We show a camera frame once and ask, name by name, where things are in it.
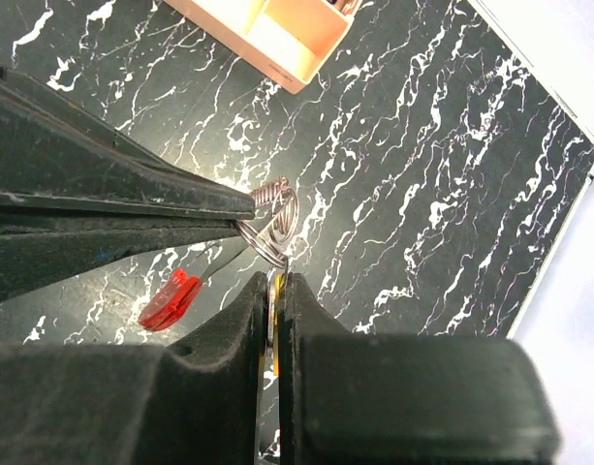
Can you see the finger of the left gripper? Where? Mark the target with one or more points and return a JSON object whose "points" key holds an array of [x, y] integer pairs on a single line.
{"points": [[39, 250]]}

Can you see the metal keyring with spring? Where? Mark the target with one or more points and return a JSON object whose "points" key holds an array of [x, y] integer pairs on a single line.
{"points": [[275, 222]]}

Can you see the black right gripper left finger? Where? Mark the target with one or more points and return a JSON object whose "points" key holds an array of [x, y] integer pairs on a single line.
{"points": [[195, 401]]}

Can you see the yellow headed key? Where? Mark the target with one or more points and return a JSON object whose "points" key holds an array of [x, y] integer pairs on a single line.
{"points": [[268, 422]]}

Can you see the orange plastic desk organizer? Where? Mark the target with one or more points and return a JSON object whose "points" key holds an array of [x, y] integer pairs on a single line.
{"points": [[287, 41]]}

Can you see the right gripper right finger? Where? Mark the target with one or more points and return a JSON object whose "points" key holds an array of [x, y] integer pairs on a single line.
{"points": [[391, 398]]}

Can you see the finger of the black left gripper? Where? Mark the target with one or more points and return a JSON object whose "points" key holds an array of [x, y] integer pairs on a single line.
{"points": [[56, 155]]}

